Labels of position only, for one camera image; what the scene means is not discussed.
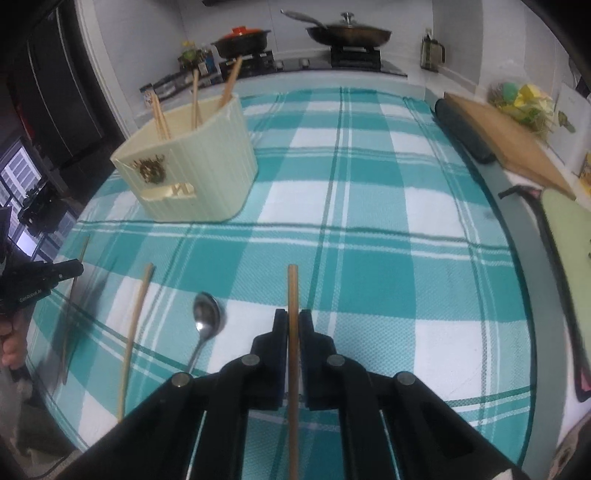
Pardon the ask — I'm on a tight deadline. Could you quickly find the teal plaid tablecloth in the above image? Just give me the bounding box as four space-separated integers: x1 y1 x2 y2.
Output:
25 87 539 480

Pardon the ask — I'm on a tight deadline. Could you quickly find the glass pan lid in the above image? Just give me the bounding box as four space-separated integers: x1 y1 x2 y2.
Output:
308 12 391 35

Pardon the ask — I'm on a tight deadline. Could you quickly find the dark frying pan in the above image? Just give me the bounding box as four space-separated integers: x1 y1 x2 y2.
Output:
281 9 393 48

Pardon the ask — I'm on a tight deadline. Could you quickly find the white box with leaf print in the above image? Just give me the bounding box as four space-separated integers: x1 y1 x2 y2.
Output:
549 83 591 176

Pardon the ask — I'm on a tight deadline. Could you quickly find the person's left hand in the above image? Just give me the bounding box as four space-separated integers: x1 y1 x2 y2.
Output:
0 314 31 370

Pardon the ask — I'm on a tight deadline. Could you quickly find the black cooking pot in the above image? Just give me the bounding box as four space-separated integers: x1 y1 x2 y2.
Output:
211 28 272 58

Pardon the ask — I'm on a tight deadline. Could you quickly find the dark glass bottle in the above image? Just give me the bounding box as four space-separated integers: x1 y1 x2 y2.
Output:
420 28 446 72

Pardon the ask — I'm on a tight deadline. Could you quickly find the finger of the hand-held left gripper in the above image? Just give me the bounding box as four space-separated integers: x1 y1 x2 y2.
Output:
28 258 85 289

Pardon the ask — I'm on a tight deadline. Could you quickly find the black gas stove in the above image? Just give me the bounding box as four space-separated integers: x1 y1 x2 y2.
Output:
219 46 409 77

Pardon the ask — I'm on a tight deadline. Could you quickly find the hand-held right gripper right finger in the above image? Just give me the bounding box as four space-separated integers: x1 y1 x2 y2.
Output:
299 309 532 480

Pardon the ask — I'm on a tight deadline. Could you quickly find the metal spoon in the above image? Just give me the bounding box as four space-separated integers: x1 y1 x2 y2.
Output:
187 292 227 376

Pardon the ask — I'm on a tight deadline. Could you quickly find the dark rolled mat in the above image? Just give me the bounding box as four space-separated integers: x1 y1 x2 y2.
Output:
434 99 497 164

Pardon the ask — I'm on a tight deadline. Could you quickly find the black device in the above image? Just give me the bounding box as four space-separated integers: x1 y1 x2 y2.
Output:
18 182 70 232

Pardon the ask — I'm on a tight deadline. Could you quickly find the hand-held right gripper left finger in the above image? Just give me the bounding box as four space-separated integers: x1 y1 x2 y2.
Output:
60 308 291 480

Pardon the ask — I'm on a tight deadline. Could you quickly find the black refrigerator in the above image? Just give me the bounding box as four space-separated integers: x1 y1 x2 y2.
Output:
0 0 105 171

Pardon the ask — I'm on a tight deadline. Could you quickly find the wooden cutting board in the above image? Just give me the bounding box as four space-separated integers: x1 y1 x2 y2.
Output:
443 92 577 200

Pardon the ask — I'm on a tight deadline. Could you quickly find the cream ribbed utensil holder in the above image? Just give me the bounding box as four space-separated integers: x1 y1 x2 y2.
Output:
110 92 259 223

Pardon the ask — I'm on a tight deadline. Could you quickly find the yellow green plastic bag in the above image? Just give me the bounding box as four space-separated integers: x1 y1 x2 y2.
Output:
489 80 557 134

